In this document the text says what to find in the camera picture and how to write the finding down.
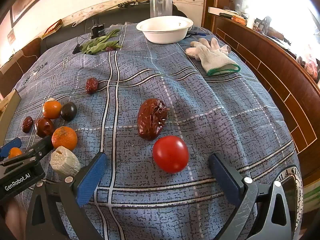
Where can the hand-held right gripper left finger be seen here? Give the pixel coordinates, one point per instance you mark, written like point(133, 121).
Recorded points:
point(91, 177)

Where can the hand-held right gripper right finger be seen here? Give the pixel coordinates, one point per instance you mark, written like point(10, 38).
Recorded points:
point(223, 177)

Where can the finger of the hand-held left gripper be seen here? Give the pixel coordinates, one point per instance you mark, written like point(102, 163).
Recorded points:
point(42, 146)
point(7, 146)

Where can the tiny orange tangerine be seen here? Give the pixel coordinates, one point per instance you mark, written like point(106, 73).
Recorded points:
point(15, 152)

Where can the large orange tangerine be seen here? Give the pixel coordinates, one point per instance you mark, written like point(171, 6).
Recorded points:
point(64, 138)

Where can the red tomato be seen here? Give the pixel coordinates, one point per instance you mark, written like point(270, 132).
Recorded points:
point(170, 154)

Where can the round red date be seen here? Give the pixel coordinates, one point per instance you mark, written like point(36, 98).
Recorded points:
point(44, 127)

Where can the small red date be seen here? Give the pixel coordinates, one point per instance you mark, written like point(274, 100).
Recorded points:
point(91, 85)
point(27, 124)

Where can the dried loofah piece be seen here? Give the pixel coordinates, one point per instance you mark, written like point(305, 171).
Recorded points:
point(64, 163)

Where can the medium orange tangerine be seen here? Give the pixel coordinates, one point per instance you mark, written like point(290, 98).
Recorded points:
point(52, 109)

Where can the cardboard box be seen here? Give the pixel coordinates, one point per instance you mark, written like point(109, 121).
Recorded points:
point(7, 105)

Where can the dark purple passion fruit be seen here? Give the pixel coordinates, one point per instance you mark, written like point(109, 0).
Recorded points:
point(68, 111)

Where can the small pale loofah piece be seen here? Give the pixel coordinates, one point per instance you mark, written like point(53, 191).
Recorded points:
point(51, 99)

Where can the blue plaid printed blanket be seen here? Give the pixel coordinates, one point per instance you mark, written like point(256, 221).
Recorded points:
point(200, 100)

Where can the large wrinkled red date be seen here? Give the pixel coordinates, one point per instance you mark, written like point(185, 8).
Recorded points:
point(152, 118)

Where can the green leafy vegetable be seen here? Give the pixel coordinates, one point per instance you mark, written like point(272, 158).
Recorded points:
point(100, 43)

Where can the tiny red date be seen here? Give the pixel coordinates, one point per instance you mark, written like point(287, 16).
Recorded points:
point(109, 48)

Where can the white knit glove green cuff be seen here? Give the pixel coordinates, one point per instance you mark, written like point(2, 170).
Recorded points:
point(215, 58)

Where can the wooden headboard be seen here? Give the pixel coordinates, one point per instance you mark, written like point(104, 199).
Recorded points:
point(270, 62)

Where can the black electronic device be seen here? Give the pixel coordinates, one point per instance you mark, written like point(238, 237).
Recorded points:
point(97, 31)

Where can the pink plastic bag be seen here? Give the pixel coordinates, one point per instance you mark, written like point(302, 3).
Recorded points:
point(310, 65)

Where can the white paper bowl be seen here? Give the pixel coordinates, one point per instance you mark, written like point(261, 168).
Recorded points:
point(165, 28)

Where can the black long tool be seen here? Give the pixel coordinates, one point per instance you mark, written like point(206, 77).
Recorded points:
point(126, 3)

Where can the white flat box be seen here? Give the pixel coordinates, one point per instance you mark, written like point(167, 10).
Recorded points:
point(216, 10)

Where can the clear glass cup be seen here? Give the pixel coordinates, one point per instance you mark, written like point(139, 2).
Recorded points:
point(160, 6)

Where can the framed wall picture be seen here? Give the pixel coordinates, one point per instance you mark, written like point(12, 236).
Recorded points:
point(22, 2)

